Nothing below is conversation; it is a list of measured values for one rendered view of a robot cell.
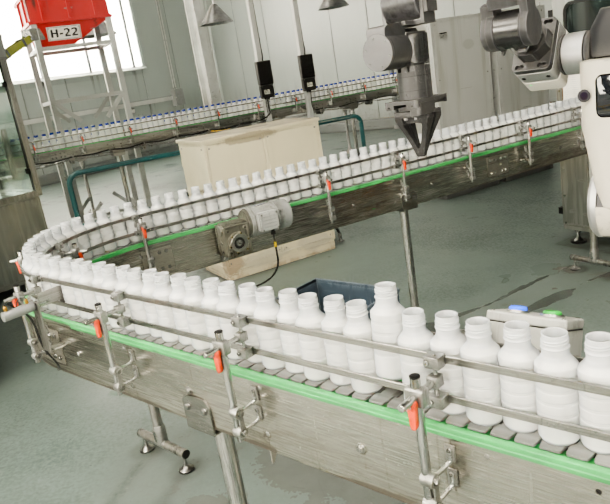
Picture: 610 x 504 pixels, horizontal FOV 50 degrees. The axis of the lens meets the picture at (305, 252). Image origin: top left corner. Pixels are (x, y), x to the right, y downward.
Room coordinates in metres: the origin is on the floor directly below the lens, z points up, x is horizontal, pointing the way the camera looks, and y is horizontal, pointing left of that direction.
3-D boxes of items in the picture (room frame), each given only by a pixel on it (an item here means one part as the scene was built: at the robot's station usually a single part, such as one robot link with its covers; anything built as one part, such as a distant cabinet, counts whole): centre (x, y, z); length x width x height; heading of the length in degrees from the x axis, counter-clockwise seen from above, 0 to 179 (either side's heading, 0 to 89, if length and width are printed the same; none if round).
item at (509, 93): (7.74, -2.67, 0.96); 0.82 x 0.50 x 1.91; 118
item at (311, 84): (7.76, -0.34, 1.55); 0.17 x 0.15 x 0.42; 118
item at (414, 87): (1.13, -0.23, 1.51); 0.10 x 0.07 x 0.07; 137
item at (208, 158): (5.71, 0.32, 0.59); 1.10 x 0.62 x 1.18; 118
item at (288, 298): (1.20, 0.05, 1.08); 0.06 x 0.06 x 0.17
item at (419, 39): (1.12, -0.23, 1.57); 0.07 x 0.06 x 0.07; 136
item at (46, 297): (1.78, 0.78, 0.96); 0.23 x 0.10 x 0.27; 136
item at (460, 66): (7.32, -1.87, 0.96); 0.82 x 0.50 x 1.91; 118
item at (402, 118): (1.13, -0.24, 1.44); 0.07 x 0.07 x 0.09; 47
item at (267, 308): (1.23, 0.09, 1.08); 0.06 x 0.06 x 0.17
